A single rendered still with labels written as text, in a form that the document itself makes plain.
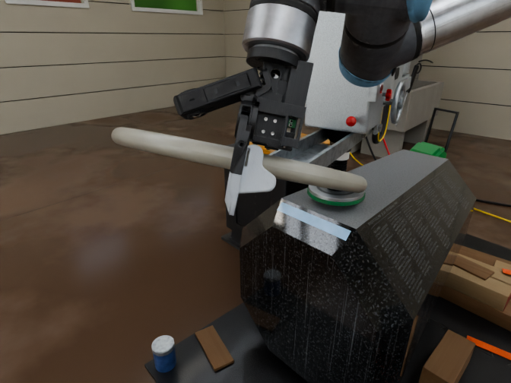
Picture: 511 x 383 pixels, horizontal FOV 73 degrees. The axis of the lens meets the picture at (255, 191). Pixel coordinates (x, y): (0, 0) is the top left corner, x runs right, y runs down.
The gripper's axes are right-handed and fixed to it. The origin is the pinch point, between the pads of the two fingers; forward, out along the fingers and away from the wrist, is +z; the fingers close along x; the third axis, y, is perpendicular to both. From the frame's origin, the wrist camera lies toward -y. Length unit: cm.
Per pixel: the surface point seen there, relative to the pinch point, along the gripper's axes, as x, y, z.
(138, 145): 3.6, -14.4, -5.0
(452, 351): 99, 107, 58
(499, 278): 136, 148, 29
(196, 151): -0.8, -5.5, -5.8
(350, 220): 72, 40, 7
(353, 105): 64, 30, -30
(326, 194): 80, 32, 0
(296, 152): 58, 15, -12
